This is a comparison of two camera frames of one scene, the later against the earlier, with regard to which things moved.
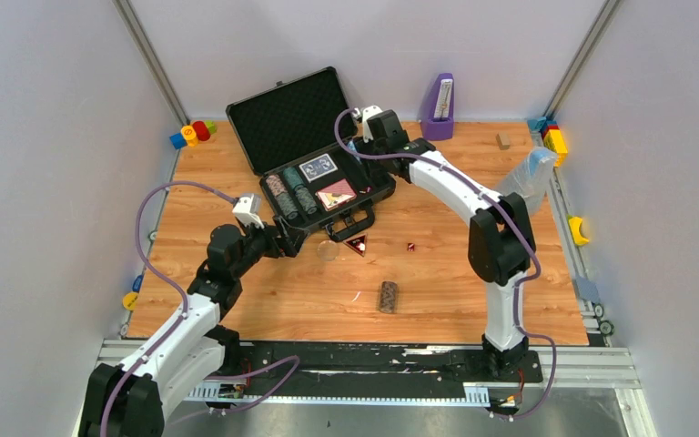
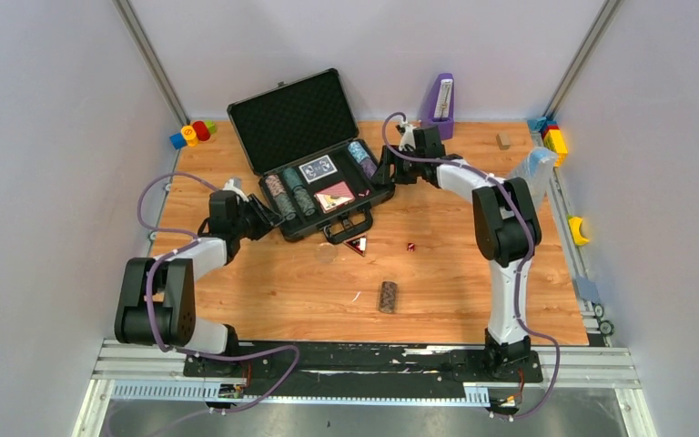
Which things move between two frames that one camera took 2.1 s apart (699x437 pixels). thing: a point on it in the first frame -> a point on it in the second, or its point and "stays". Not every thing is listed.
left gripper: x=288 y=239 -> x=258 y=216
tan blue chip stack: x=276 y=185 stays
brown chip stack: x=388 y=301 stays
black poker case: x=288 y=139 stays
